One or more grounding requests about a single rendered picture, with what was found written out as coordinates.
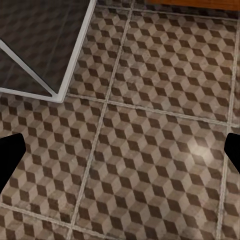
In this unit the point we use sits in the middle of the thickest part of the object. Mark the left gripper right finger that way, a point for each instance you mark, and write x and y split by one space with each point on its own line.
232 149

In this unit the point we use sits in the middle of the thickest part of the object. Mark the shower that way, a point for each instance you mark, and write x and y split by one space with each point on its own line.
58 98

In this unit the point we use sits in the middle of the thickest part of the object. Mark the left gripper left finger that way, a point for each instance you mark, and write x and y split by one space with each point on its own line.
12 149

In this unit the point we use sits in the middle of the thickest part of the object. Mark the door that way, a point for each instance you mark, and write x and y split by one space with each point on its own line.
43 33
14 77

